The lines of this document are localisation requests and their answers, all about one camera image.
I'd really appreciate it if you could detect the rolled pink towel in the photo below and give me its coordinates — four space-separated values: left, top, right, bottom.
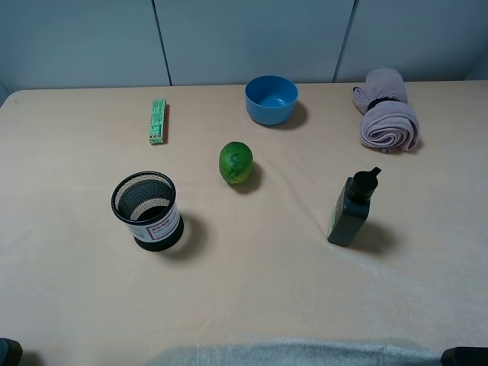
352 68 420 152

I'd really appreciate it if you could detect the black mesh pen holder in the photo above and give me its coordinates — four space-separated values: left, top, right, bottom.
111 171 185 252

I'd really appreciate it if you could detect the dark green pump bottle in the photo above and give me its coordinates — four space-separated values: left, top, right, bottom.
327 167 381 246

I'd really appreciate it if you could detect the green rectangular box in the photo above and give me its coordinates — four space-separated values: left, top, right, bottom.
149 98 167 145

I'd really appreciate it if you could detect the blue plastic bowl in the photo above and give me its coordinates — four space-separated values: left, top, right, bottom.
245 75 299 126

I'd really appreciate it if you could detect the green lime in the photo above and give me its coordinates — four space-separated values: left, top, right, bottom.
219 141 253 185

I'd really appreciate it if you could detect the black base corner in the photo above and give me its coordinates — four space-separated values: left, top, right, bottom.
441 347 488 366
0 338 23 366

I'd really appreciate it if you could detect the black base corner left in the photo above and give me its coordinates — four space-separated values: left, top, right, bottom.
0 338 23 366

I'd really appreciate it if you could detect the black base corner right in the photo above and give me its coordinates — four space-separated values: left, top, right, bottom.
441 347 488 366

